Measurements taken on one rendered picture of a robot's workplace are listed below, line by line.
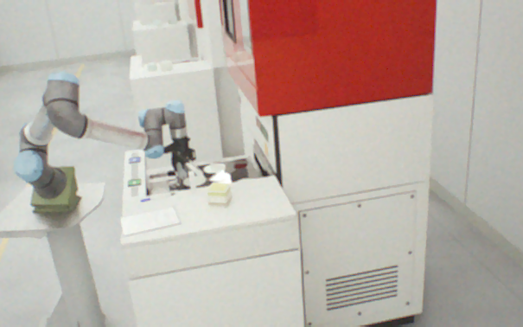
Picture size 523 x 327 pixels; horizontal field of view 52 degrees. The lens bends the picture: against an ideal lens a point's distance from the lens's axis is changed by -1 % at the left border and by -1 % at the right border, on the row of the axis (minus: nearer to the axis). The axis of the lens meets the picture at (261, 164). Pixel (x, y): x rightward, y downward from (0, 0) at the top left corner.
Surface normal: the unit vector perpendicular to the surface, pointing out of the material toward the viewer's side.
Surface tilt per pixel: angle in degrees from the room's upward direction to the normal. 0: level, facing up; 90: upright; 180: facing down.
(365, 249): 90
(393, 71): 90
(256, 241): 90
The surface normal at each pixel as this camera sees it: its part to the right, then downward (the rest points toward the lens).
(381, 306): 0.21, 0.37
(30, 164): -0.10, -0.27
